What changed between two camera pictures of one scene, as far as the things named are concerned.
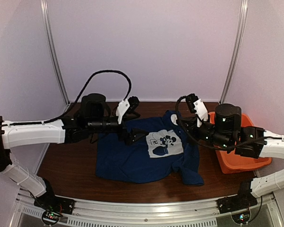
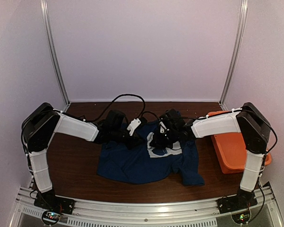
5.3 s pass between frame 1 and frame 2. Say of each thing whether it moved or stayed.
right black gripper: moved
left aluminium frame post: stayed
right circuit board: stayed
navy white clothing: stayed
